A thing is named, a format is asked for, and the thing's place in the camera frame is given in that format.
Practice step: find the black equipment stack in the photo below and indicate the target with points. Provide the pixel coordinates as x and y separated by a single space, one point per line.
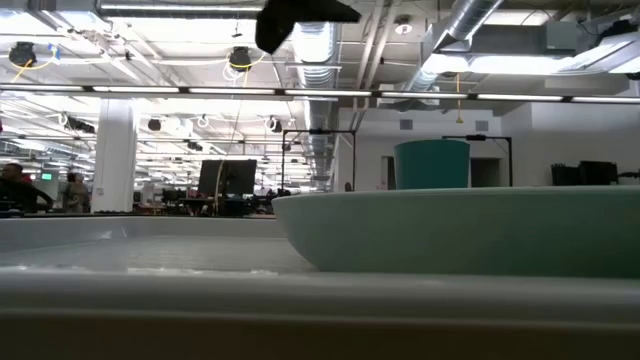
595 173

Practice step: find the black computer monitor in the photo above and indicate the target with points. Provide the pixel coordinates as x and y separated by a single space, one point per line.
235 175

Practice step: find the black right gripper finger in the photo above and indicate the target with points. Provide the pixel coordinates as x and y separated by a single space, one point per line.
295 15

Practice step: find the grey plastic tray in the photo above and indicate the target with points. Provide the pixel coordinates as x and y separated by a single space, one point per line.
150 290

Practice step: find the green exit sign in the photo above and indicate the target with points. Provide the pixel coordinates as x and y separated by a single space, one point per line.
46 176

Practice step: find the black rig frame stand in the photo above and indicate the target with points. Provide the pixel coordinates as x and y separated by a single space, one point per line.
320 131
475 137

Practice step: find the ribbed silver air duct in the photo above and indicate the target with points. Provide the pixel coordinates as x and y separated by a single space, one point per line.
315 65

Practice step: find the dark green cup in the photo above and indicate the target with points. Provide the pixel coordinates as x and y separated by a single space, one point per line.
432 165

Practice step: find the long ceiling light strip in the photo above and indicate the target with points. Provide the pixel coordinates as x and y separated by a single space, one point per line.
320 93

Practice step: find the smooth silver air duct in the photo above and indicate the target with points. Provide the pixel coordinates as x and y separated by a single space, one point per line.
465 20

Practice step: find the white building column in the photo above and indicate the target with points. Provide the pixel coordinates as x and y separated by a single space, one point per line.
115 160

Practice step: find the person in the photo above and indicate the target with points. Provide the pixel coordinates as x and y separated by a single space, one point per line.
17 195
77 195

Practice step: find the mint green plate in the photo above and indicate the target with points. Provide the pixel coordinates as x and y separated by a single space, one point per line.
450 230

